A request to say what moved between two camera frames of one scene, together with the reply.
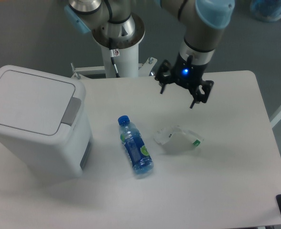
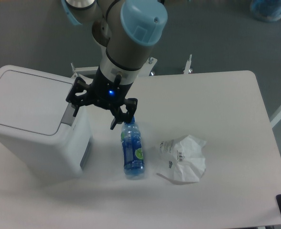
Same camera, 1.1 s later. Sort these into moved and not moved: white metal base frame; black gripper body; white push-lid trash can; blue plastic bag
Moved: black gripper body
Not moved: white metal base frame; blue plastic bag; white push-lid trash can
